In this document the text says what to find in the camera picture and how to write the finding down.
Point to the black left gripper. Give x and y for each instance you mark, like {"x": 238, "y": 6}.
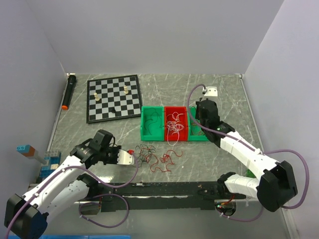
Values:
{"x": 114, "y": 161}

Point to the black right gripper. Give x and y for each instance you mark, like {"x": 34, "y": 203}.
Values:
{"x": 197, "y": 114}

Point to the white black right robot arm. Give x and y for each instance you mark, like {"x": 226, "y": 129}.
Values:
{"x": 274, "y": 182}

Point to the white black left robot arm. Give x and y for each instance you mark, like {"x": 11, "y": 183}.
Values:
{"x": 28, "y": 216}

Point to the blue white lego block stack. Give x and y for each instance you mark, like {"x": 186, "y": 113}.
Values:
{"x": 52, "y": 159}

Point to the black white chessboard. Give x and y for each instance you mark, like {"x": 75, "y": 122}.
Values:
{"x": 111, "y": 94}

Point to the cream chess pawn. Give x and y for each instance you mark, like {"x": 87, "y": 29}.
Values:
{"x": 126, "y": 91}
{"x": 96, "y": 97}

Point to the small green clip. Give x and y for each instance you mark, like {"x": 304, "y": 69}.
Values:
{"x": 250, "y": 174}

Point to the blue brown block tower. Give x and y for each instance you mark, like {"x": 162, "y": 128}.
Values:
{"x": 31, "y": 153}

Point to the black marker orange cap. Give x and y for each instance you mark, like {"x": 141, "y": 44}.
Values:
{"x": 71, "y": 83}

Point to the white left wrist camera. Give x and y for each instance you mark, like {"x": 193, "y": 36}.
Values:
{"x": 124, "y": 158}

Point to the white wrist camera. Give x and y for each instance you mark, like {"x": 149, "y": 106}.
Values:
{"x": 124, "y": 158}
{"x": 210, "y": 91}

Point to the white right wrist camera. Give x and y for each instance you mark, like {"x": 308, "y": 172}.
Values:
{"x": 210, "y": 91}

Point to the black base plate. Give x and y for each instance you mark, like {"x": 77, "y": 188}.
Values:
{"x": 160, "y": 195}

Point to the aluminium rail frame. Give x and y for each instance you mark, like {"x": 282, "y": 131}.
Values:
{"x": 238, "y": 219}

